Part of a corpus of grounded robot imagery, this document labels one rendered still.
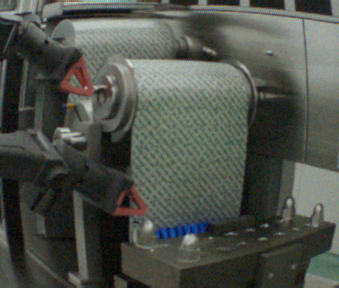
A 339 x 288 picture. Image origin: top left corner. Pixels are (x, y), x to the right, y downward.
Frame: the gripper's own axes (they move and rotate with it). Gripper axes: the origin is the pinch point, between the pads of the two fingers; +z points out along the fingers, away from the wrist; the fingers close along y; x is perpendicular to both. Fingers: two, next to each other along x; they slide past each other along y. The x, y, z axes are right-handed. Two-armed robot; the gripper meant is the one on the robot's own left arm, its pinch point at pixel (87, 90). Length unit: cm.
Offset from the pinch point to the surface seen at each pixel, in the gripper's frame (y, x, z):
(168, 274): 23.8, -20.8, 15.8
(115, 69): 3.8, 4.7, 0.6
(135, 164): 7.7, -6.2, 10.9
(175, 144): 7.7, 0.3, 15.3
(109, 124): 2.8, -2.6, 5.9
